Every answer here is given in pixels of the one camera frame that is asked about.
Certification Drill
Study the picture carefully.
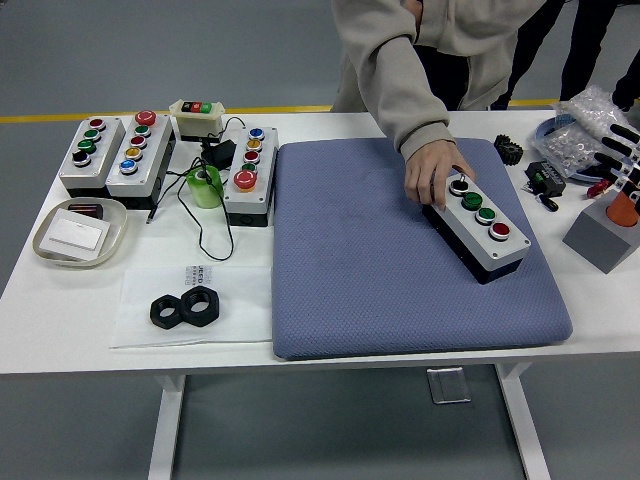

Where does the background person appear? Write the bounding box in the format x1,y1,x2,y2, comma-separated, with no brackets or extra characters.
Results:
489,0,609,111
610,59,640,114

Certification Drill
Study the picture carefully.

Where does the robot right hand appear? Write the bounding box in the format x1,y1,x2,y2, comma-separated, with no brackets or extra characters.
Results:
593,121,640,204

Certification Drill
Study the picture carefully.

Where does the orange cylinder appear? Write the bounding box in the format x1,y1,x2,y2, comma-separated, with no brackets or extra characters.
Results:
605,187,640,227

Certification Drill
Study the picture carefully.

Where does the small red clip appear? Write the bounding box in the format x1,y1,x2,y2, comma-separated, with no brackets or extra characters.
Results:
585,178,615,199

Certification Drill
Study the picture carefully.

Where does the cream three-button switch box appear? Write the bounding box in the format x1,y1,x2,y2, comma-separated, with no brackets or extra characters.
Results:
168,99,226,143

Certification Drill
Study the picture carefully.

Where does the green film roll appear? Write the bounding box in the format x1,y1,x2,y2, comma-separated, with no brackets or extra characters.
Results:
185,165,224,210

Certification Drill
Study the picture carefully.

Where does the four-button box with black button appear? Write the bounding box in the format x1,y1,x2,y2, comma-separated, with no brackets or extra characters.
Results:
58,116,127,199

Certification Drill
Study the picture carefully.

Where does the white wall switch plate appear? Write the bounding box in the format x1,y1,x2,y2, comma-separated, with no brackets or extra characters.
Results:
40,207,112,261

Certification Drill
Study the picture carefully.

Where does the black module with green terminal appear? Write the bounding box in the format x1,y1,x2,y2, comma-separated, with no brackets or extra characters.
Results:
523,159,568,198

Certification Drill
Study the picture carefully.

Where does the dark red-brown small block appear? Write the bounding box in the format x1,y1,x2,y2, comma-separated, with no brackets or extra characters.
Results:
67,201,105,221

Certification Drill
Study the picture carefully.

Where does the white printed paper sheet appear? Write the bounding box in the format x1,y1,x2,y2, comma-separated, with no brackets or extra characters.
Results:
108,264,274,350

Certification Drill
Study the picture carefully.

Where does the clear bracket under table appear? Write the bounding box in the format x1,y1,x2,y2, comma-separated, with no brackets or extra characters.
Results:
426,366,472,405

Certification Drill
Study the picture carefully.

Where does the black adapter cable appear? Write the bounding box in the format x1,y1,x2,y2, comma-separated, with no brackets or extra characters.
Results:
145,116,247,262

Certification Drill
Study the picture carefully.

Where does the white table leg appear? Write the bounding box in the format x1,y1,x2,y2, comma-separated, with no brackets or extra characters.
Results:
494,363,551,480
147,372,187,480

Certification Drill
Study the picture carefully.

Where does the blue-rimmed round plate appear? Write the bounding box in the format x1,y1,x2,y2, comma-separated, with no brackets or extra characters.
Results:
533,115,637,184

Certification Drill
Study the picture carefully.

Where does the blue-grey quilted mat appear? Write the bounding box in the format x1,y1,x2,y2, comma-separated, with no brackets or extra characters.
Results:
271,137,574,361

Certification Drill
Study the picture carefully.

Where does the white oval tray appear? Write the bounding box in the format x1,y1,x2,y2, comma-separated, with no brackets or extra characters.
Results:
32,197,129,270

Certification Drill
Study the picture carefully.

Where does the black power adapter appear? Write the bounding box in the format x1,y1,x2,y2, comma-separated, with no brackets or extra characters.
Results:
200,139,237,169

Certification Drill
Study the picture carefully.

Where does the plastic bag of metal washers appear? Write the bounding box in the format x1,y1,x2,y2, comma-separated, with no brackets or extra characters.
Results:
530,122,615,179

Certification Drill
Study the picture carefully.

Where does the five-button box, blue end button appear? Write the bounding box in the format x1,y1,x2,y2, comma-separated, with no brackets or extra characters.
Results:
104,110,176,210

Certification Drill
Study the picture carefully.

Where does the clear bubble wrap bag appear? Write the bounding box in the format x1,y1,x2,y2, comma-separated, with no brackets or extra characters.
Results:
549,84,640,161

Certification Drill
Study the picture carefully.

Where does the black gear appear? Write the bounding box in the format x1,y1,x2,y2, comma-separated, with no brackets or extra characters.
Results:
493,133,525,166

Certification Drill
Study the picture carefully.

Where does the person's hand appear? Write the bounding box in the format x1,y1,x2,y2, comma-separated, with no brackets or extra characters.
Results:
403,142,476,211

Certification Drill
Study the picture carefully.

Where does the small black hex nut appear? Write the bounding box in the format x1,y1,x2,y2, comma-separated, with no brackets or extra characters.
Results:
149,294,187,330

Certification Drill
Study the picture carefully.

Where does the grey four-button control box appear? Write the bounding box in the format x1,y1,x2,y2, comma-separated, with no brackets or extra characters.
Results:
421,172,533,286

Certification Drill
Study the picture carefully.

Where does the large black hex nut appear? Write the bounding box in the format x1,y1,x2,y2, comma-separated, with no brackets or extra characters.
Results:
178,284,223,328

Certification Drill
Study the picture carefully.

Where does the five-button box, blue top button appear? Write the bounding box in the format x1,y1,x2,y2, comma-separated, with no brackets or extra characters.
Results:
222,125,280,229

